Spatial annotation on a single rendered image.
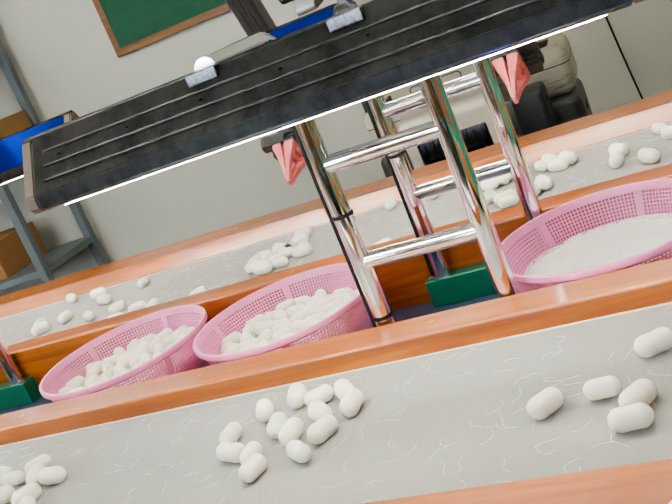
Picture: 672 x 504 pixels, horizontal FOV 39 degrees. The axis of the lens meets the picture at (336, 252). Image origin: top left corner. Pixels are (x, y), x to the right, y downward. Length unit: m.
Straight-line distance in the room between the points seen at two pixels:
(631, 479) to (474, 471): 0.16
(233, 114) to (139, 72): 3.09
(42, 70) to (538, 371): 3.43
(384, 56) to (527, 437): 0.34
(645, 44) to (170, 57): 1.80
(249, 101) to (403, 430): 0.33
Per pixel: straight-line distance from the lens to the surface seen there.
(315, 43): 0.83
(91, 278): 2.10
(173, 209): 4.04
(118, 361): 1.49
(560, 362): 0.91
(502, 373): 0.93
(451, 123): 0.99
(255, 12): 1.81
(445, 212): 1.53
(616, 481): 0.68
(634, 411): 0.77
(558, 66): 2.37
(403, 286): 1.37
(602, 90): 3.55
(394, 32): 0.80
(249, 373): 1.12
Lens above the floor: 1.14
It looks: 15 degrees down
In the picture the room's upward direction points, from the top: 22 degrees counter-clockwise
